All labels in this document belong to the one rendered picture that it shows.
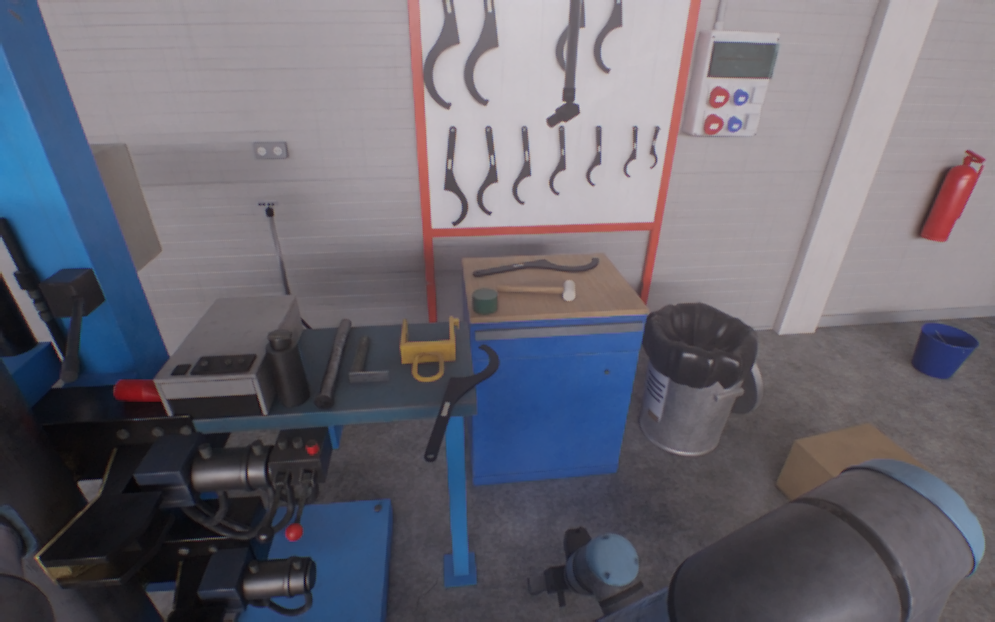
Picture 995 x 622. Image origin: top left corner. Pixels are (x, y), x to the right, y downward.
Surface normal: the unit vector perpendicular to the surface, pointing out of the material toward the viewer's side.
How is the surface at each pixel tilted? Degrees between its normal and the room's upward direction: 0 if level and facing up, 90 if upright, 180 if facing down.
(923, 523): 23
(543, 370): 90
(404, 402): 0
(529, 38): 90
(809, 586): 40
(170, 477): 90
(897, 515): 8
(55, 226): 90
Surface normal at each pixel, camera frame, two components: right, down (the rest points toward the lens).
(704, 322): -0.34, 0.01
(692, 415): -0.22, 0.53
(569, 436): 0.12, 0.50
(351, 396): 0.01, -0.87
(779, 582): -0.55, -0.54
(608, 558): 0.15, -0.66
